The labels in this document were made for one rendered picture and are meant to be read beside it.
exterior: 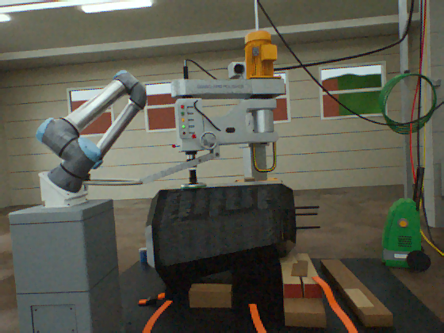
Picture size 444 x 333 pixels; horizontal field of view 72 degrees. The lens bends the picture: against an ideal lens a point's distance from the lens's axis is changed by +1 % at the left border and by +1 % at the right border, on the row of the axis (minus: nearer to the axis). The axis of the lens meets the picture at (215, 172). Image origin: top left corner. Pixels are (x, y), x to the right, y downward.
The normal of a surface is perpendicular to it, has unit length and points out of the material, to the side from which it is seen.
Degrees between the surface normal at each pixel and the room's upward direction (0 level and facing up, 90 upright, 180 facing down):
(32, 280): 90
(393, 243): 90
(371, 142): 90
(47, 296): 90
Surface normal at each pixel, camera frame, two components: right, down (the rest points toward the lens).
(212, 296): -0.15, 0.06
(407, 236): -0.43, 0.07
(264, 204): -0.12, -0.67
